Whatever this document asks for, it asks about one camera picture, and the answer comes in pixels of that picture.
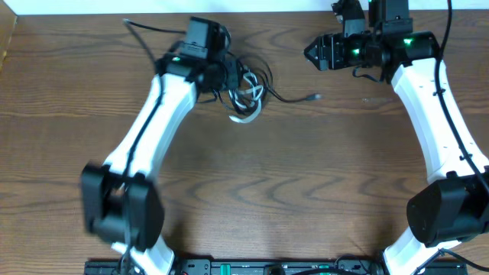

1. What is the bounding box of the black USB cable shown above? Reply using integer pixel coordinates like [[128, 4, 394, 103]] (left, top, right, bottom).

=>
[[198, 53, 322, 118]]

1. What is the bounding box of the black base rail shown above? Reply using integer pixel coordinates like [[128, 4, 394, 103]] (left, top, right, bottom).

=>
[[83, 257, 468, 275]]

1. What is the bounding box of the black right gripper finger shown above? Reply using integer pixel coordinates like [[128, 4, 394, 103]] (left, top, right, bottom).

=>
[[304, 53, 323, 71], [304, 36, 322, 53]]

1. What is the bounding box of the white cable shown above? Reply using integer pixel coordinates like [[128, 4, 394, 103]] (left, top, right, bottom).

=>
[[228, 71, 265, 125]]

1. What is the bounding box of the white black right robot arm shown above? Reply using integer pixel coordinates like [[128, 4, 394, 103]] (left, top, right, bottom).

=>
[[303, 31, 488, 274]]

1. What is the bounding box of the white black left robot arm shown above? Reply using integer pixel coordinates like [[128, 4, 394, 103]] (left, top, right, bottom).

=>
[[80, 53, 244, 274]]

